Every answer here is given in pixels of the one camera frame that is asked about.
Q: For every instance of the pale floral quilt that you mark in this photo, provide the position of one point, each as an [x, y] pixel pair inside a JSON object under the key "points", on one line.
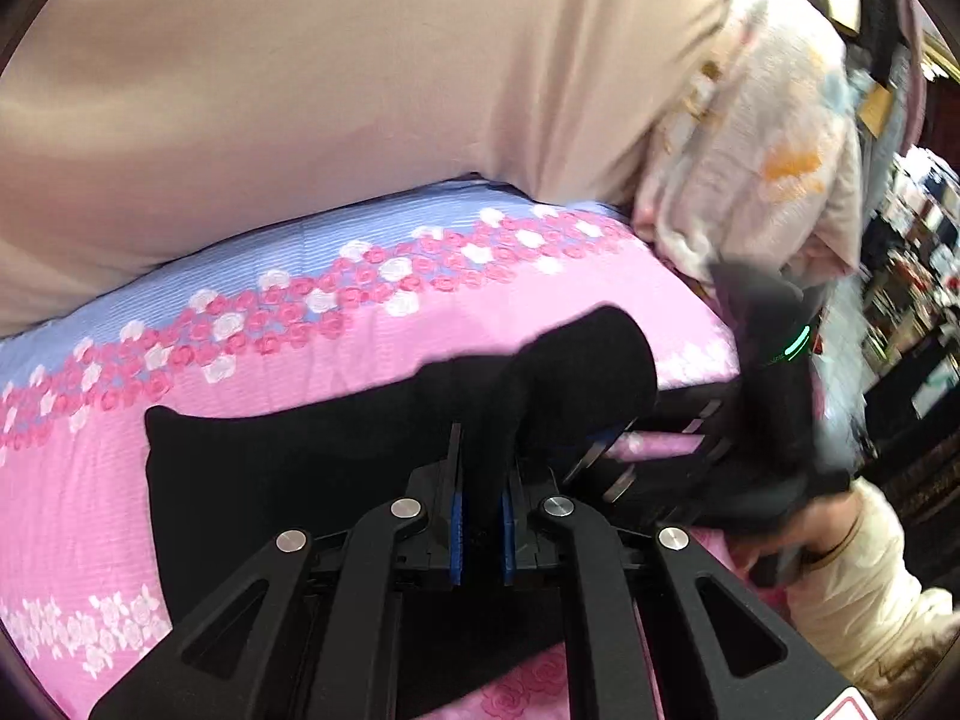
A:
{"points": [[750, 165]]}

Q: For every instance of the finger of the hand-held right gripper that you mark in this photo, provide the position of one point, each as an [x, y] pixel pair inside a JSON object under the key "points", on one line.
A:
{"points": [[660, 487], [697, 405]]}

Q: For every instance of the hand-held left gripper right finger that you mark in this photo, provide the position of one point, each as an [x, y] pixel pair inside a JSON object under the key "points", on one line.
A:
{"points": [[508, 540]]}

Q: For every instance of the cluttered shelf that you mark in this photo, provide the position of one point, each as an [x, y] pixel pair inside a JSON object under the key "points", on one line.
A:
{"points": [[915, 240]]}

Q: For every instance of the black pants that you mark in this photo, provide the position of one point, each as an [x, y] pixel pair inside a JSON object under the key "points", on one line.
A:
{"points": [[300, 450]]}

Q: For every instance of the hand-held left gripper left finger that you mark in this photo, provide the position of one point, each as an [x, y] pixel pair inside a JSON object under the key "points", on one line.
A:
{"points": [[455, 540]]}

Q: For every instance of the person's right hand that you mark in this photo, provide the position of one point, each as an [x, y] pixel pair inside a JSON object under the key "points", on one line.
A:
{"points": [[817, 529]]}

